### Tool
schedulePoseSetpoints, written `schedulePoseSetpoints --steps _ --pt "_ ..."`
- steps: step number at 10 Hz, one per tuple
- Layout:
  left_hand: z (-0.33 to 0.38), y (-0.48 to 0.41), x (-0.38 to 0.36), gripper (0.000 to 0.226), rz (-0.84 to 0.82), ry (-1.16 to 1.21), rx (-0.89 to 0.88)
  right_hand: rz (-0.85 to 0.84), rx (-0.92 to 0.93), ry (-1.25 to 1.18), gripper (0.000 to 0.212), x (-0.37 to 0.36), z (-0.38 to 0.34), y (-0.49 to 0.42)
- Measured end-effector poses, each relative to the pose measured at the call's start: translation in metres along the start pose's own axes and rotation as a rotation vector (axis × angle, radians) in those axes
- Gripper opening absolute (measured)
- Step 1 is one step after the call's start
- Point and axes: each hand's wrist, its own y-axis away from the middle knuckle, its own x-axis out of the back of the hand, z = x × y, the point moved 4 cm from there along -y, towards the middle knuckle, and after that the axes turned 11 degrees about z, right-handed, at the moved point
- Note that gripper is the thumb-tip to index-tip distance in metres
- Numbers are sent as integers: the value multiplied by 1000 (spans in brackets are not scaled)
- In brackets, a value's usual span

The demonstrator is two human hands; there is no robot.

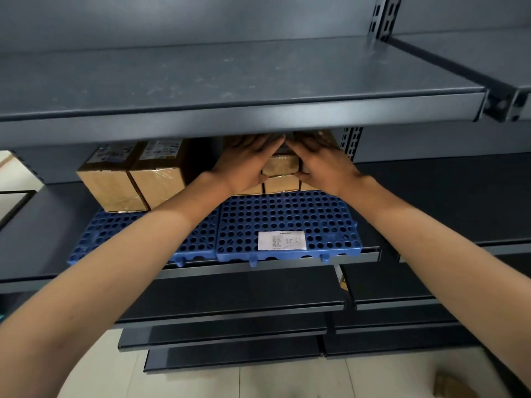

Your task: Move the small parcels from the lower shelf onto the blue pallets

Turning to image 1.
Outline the person's right hand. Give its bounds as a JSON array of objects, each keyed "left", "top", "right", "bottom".
[{"left": 286, "top": 134, "right": 366, "bottom": 198}]

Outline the person's left hand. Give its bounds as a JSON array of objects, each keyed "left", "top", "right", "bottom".
[{"left": 209, "top": 134, "right": 287, "bottom": 196}]

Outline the person's left forearm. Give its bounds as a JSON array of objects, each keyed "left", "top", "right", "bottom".
[{"left": 0, "top": 172, "right": 234, "bottom": 398}]

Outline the person's right forearm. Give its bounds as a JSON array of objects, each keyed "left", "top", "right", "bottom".
[{"left": 342, "top": 176, "right": 531, "bottom": 391}]

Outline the blue perforated plastic mat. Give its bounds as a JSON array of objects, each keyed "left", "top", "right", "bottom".
[
  {"left": 215, "top": 190, "right": 363, "bottom": 268},
  {"left": 67, "top": 206, "right": 221, "bottom": 268}
]

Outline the white printed paper label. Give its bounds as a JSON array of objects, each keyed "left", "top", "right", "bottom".
[{"left": 257, "top": 230, "right": 308, "bottom": 252}]

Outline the grey metal shelf board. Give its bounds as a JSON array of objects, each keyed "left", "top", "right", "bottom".
[
  {"left": 0, "top": 35, "right": 487, "bottom": 150},
  {"left": 387, "top": 27, "right": 531, "bottom": 123},
  {"left": 353, "top": 152, "right": 531, "bottom": 262},
  {"left": 0, "top": 181, "right": 381, "bottom": 295}
]

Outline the large labelled cardboard box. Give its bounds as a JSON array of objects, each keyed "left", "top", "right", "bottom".
[
  {"left": 76, "top": 142, "right": 149, "bottom": 214},
  {"left": 129, "top": 138, "right": 196, "bottom": 210}
]

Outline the small cardboard tag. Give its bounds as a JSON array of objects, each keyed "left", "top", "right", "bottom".
[{"left": 334, "top": 265, "right": 350, "bottom": 292}]

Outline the stack of dark metal shelves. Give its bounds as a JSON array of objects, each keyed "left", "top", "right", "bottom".
[{"left": 111, "top": 255, "right": 531, "bottom": 374}]

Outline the slotted metal upright post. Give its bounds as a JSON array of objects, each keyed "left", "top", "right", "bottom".
[{"left": 339, "top": 0, "right": 404, "bottom": 163}]

